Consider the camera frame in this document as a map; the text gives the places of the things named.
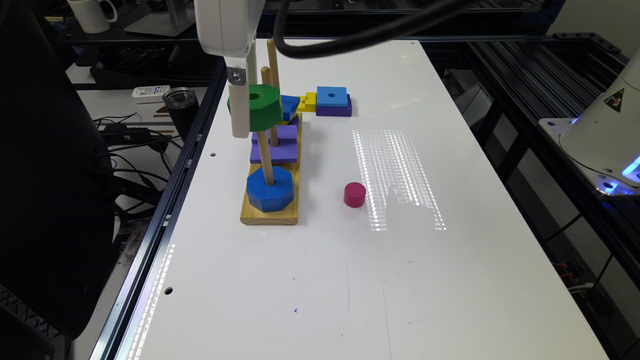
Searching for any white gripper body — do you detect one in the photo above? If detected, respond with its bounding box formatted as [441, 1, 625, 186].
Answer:
[194, 0, 266, 57]

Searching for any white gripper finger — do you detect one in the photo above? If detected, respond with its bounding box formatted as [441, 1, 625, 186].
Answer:
[246, 40, 258, 85]
[224, 57, 250, 138]

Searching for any green octagonal block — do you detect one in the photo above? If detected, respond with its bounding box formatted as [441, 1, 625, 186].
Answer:
[249, 84, 283, 133]

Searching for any blue trapezoid block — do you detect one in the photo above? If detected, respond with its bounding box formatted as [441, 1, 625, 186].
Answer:
[281, 95, 300, 122]

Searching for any yellow block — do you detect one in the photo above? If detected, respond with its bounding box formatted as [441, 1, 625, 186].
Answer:
[297, 92, 317, 113]

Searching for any dark purple round block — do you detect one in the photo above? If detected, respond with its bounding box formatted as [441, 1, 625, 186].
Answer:
[289, 115, 300, 126]

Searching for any light blue square block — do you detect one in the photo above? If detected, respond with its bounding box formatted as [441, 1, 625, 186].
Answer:
[316, 86, 348, 108]

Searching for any lavender square block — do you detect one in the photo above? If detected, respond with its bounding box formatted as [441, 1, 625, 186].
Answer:
[250, 125, 298, 164]

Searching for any dark purple square block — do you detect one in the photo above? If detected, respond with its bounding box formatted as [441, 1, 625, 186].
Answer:
[316, 95, 353, 117]

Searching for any blue octagonal block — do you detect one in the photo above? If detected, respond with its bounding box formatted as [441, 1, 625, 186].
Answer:
[246, 166, 294, 212]

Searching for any pink cylinder block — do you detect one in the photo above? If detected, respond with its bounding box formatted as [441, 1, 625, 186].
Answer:
[343, 182, 366, 208]

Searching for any rear wooden peg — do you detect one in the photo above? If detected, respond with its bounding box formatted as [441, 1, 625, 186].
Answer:
[267, 39, 280, 89]

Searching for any monitor stand base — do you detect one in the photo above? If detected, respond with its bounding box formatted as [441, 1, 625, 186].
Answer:
[124, 1, 196, 37]

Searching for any black tumbler cup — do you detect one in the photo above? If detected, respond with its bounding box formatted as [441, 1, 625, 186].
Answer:
[163, 87, 199, 140]

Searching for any front wooden peg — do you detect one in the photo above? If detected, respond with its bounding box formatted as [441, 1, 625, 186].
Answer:
[256, 131, 275, 186]

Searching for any white remote control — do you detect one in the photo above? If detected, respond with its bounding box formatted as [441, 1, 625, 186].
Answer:
[131, 85, 171, 104]

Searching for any white mug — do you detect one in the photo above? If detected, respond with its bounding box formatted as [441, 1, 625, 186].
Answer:
[67, 0, 118, 34]

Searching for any black office chair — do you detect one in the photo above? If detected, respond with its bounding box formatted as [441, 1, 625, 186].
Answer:
[1, 1, 116, 339]

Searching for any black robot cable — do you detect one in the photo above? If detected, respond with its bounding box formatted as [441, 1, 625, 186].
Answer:
[272, 0, 471, 60]

